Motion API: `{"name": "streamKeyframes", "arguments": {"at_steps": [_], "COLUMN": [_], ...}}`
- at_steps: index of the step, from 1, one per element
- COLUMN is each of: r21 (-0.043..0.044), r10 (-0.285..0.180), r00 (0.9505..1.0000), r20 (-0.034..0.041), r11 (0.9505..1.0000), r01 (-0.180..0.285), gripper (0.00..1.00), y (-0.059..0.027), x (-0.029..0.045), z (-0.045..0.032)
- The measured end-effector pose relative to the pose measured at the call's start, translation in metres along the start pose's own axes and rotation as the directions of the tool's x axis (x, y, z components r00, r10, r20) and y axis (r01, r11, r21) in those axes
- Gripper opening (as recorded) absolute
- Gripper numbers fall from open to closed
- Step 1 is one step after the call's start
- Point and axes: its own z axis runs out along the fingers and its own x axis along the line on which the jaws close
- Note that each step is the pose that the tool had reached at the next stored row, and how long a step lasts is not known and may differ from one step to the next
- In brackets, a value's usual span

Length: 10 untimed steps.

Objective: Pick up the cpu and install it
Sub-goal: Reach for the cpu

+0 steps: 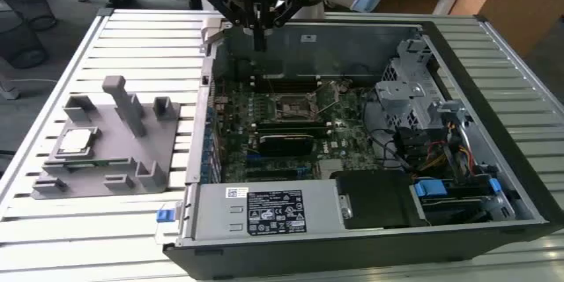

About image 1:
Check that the thin metal locking lever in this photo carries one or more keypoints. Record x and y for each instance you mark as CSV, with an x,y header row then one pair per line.
x,y
273,90
330,104

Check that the silver CPU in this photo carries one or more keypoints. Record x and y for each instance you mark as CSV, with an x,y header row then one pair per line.
x,y
76,140

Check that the CPU socket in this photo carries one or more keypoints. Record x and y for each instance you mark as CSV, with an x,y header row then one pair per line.
x,y
290,109

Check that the white case sticker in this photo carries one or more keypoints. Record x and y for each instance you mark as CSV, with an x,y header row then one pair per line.
x,y
308,38

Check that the grey case latch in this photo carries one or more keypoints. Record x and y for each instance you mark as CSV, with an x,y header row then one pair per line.
x,y
210,27

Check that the black RAM slot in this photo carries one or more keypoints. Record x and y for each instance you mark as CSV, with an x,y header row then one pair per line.
x,y
290,123
286,86
286,89
286,78
286,82

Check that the silver drive cage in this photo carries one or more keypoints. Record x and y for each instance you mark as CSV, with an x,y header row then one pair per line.
x,y
398,92

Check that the black expansion card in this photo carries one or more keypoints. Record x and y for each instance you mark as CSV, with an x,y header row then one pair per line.
x,y
286,146

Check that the green motherboard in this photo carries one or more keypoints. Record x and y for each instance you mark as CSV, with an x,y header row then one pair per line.
x,y
352,136

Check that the black mesh bin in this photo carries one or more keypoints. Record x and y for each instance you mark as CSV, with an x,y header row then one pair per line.
x,y
21,41
41,14

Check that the silver chipset heatsink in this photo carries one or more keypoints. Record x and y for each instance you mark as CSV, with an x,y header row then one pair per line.
x,y
330,168

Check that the grey parts rack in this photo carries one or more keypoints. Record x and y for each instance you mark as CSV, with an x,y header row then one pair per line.
x,y
109,150

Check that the white barcode sticker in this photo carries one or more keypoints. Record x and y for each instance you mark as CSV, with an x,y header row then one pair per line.
x,y
233,193

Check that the grey metal leg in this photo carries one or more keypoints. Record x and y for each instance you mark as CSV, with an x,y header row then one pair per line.
x,y
10,92

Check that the green RAM stick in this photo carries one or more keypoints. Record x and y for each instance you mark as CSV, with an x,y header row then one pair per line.
x,y
102,163

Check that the black plastic shroud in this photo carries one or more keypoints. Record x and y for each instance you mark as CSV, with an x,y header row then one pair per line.
x,y
378,199

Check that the grey power supply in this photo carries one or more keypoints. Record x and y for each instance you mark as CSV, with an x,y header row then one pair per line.
x,y
210,211

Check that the black rating label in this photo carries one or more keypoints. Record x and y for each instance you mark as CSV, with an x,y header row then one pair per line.
x,y
276,219

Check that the blue disk carrier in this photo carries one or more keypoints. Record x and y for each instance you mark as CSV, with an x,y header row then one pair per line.
x,y
429,189

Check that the blue release latch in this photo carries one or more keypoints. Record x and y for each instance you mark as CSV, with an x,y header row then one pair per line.
x,y
165,216

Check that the black open PC case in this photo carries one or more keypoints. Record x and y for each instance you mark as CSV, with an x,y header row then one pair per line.
x,y
308,255

